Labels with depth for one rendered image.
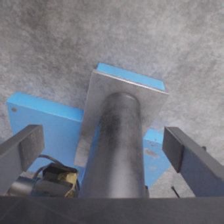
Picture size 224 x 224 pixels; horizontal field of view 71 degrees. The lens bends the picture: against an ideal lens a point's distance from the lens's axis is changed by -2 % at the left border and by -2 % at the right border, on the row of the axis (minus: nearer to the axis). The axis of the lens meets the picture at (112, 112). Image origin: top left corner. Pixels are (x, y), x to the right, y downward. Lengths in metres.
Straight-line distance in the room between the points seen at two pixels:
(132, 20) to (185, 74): 0.41
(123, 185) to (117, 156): 0.10
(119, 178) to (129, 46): 0.64
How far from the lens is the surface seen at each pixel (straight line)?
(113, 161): 0.52
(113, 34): 0.88
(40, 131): 0.17
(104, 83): 0.81
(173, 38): 0.90
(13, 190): 1.08
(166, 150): 0.16
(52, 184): 0.84
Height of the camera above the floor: 0.85
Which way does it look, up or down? 51 degrees down
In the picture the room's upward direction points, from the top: 170 degrees counter-clockwise
